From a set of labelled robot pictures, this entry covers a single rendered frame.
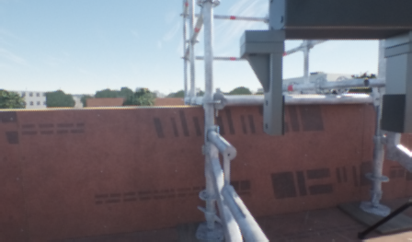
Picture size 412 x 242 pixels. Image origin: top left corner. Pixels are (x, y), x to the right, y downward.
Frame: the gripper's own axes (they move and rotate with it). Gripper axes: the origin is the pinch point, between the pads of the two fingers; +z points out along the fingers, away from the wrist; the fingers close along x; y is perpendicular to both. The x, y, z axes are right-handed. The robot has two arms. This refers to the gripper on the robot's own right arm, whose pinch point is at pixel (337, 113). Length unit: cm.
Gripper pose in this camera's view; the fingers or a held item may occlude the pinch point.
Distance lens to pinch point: 25.5
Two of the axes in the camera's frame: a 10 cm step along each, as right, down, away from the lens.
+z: 0.1, 10.0, 0.8
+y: 0.0, 0.8, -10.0
